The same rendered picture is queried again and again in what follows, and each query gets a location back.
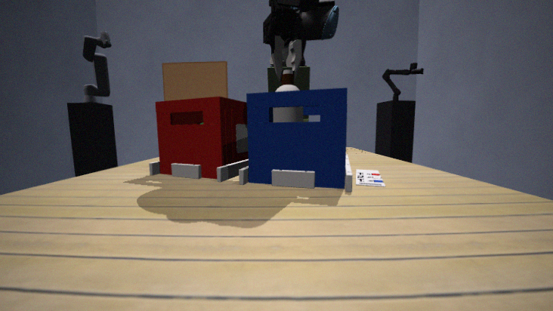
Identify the white bottle with grey label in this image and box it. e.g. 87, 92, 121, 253
273, 69, 303, 122

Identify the red crate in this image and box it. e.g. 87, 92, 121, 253
156, 97, 249, 179

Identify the white paper pick list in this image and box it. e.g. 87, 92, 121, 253
356, 169, 386, 187

